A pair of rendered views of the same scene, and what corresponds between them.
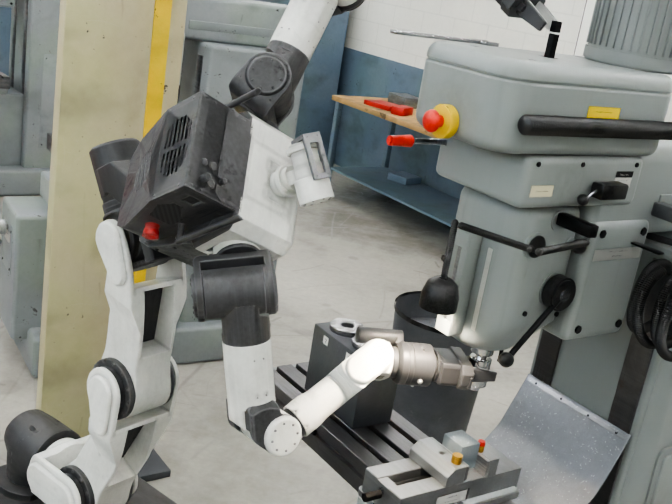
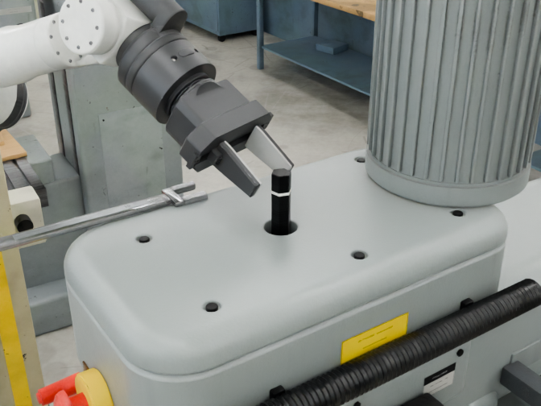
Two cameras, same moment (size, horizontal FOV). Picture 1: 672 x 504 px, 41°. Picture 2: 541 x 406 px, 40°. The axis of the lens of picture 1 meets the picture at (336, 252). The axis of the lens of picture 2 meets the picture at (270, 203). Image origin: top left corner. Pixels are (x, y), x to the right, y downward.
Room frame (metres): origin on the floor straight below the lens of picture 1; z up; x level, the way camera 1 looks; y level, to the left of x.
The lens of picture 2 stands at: (1.02, -0.37, 2.30)
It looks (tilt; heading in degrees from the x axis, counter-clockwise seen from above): 28 degrees down; 4
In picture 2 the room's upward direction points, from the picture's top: straight up
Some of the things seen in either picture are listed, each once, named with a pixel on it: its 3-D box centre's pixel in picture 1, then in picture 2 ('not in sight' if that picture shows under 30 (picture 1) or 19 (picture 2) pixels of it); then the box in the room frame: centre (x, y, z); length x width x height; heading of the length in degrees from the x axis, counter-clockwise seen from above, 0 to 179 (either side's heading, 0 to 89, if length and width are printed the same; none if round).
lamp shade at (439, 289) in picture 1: (440, 292); not in sight; (1.58, -0.21, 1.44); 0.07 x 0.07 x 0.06
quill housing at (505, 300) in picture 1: (503, 266); not in sight; (1.72, -0.34, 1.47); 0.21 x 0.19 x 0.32; 37
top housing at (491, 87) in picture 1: (544, 99); (291, 282); (1.73, -0.35, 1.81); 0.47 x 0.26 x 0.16; 127
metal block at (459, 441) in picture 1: (459, 450); not in sight; (1.72, -0.33, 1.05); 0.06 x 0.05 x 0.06; 37
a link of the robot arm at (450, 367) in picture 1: (436, 366); not in sight; (1.70, -0.24, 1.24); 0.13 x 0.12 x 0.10; 12
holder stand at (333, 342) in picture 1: (352, 369); not in sight; (2.05, -0.09, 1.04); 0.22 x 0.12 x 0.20; 37
